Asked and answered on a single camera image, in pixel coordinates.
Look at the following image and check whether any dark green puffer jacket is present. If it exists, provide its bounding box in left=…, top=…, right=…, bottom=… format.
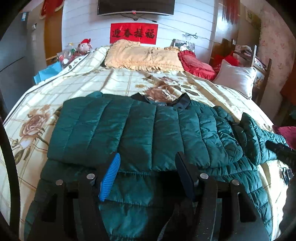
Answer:
left=25, top=92, right=285, bottom=240

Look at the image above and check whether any magenta cloth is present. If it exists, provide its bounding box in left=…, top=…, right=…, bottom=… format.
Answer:
left=273, top=125, right=296, bottom=150

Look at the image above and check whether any floral plaid bed quilt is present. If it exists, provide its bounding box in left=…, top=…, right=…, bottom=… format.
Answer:
left=0, top=45, right=290, bottom=241

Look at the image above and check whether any wooden chair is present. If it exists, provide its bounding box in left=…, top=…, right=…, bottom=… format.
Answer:
left=231, top=39, right=273, bottom=106

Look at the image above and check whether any white pillow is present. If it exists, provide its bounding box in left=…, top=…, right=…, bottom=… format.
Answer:
left=213, top=60, right=256, bottom=99

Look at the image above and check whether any red heart cushion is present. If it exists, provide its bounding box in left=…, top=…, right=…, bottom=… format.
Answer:
left=178, top=50, right=217, bottom=81

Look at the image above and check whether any blue paper bag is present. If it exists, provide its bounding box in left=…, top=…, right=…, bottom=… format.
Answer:
left=34, top=62, right=62, bottom=84

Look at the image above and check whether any framed photo on headboard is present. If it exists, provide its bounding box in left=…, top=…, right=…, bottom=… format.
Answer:
left=173, top=39, right=195, bottom=52

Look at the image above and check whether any beige ruffled pillow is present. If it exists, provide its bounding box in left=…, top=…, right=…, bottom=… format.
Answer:
left=104, top=39, right=184, bottom=72

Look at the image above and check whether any pig plush toy red hat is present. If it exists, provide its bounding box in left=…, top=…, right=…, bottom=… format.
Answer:
left=78, top=38, right=93, bottom=55

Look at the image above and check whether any red banner with characters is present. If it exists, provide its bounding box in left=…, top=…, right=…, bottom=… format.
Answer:
left=110, top=23, right=158, bottom=45

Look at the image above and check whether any grey refrigerator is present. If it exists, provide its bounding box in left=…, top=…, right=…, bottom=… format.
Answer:
left=1, top=12, right=34, bottom=116

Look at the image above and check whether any wall mounted television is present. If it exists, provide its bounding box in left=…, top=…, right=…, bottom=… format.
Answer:
left=97, top=0, right=175, bottom=16

